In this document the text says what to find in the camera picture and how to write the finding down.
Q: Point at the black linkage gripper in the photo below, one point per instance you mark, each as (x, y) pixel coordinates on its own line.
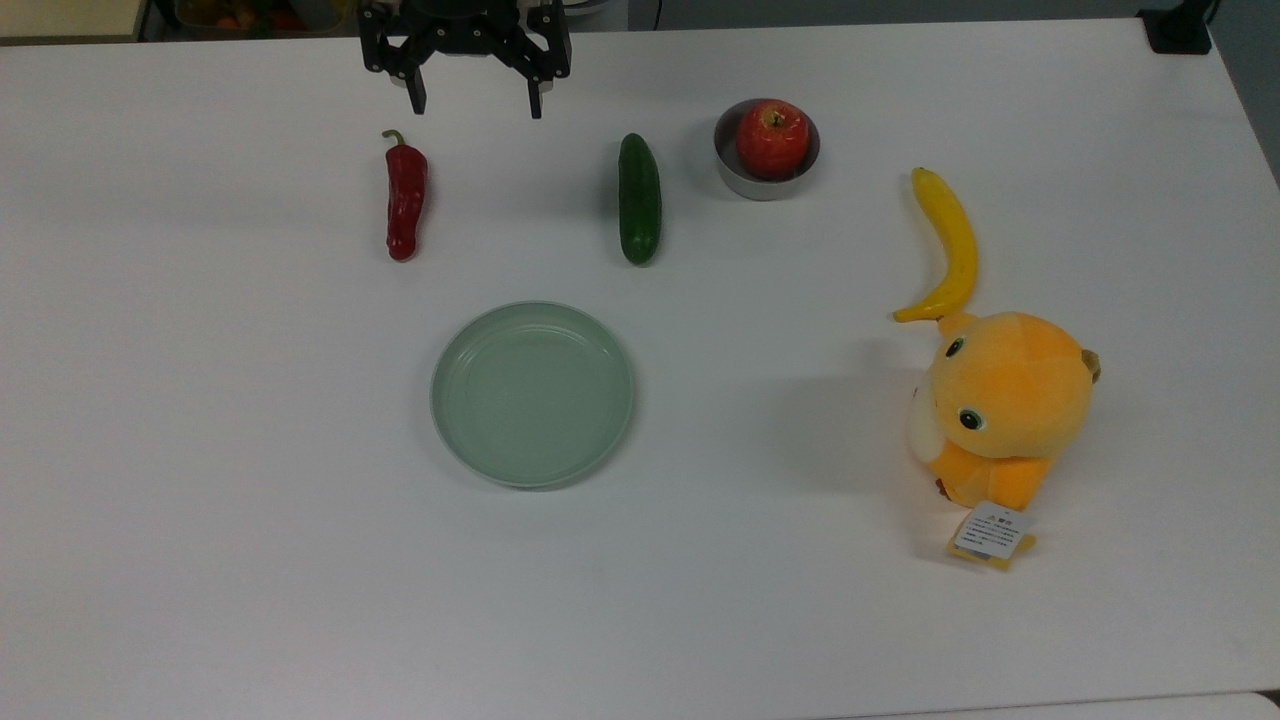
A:
(465, 30)

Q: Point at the yellow banana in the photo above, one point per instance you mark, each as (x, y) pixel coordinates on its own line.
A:
(962, 250)

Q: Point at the pale green plastic plate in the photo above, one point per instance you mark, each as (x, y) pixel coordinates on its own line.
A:
(533, 395)

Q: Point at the red chili pepper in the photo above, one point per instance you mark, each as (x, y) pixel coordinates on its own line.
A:
(405, 200)

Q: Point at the dark green cucumber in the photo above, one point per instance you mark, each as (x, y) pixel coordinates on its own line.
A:
(639, 200)

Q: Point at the clear bin with items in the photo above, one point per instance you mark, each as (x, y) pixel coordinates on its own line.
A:
(250, 15)

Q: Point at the small metal bowl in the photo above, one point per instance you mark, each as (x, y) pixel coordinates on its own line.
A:
(735, 180)

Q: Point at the red apple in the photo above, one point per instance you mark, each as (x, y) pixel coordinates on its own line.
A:
(773, 140)

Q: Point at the orange plush toy with tag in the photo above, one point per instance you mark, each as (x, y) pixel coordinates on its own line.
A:
(1010, 390)

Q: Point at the black camera pole clamp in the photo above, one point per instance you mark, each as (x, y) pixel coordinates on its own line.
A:
(1178, 30)

